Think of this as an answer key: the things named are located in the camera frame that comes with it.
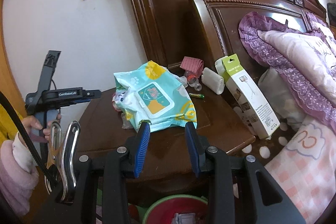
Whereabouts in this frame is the small clear plastic bottle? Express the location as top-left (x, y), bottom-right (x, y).
top-left (184, 71), bottom-right (202, 92)

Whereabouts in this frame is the black cable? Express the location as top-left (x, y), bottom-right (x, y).
top-left (0, 91), bottom-right (59, 188)

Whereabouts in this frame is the green AA battery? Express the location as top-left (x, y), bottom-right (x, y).
top-left (189, 93), bottom-right (205, 99)

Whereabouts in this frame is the wet wipes pack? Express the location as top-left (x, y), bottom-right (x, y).
top-left (112, 61), bottom-right (197, 132)

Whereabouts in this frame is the purple lace pillow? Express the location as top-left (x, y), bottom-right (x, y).
top-left (238, 12), bottom-right (335, 129)

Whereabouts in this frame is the person's left hand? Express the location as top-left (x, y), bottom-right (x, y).
top-left (22, 114), bottom-right (62, 143)

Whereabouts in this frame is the metal spring clamp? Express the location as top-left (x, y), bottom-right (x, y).
top-left (47, 121), bottom-right (80, 203)

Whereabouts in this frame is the green white selfie stick box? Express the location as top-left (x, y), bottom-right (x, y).
top-left (215, 54), bottom-right (280, 139)

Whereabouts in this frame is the grey pillow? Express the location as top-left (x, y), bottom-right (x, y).
top-left (258, 67), bottom-right (306, 131)

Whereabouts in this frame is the dark wooden nightstand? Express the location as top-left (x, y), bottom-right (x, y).
top-left (76, 88), bottom-right (255, 181)

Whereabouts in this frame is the dark wooden headboard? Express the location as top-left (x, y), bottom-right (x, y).
top-left (130, 0), bottom-right (326, 80)

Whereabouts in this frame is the pink fuzzy sleeve forearm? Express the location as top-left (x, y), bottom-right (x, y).
top-left (1, 135), bottom-right (39, 217)

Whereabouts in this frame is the pink patterned paper packet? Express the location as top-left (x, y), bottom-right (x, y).
top-left (180, 56), bottom-right (204, 78)

